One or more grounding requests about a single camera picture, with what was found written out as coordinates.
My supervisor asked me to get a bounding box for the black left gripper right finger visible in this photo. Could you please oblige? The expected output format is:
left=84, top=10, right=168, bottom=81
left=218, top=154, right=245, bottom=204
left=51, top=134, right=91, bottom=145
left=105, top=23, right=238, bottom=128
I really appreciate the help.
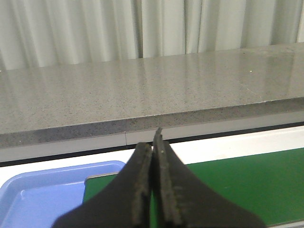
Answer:
left=152, top=128, right=265, bottom=228

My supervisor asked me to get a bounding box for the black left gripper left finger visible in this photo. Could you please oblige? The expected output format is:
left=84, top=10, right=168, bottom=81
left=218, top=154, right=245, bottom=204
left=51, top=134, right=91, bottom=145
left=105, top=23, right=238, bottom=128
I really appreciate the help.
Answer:
left=53, top=142, right=152, bottom=228

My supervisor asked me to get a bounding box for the blue plastic tray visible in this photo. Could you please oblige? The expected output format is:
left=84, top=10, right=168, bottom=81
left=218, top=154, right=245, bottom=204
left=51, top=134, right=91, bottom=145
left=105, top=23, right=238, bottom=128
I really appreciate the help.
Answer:
left=0, top=161, right=124, bottom=228

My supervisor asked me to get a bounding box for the green conveyor belt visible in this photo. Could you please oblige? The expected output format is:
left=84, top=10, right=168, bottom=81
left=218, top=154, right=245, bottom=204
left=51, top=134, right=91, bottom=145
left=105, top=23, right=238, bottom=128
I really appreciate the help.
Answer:
left=82, top=147, right=304, bottom=228

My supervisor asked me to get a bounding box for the grey speckled stone counter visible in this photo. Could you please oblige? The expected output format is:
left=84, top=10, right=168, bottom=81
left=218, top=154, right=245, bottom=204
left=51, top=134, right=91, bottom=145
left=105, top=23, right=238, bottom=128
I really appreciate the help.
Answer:
left=0, top=43, right=304, bottom=148

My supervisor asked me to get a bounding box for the white panel under counter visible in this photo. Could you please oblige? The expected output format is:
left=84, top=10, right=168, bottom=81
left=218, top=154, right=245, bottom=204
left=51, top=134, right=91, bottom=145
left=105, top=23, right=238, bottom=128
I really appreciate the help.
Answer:
left=0, top=111, right=304, bottom=166

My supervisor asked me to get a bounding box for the white pleated curtain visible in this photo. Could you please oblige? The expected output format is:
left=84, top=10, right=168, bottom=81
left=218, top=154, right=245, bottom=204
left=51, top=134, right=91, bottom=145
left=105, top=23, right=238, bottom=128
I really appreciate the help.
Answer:
left=0, top=0, right=304, bottom=71

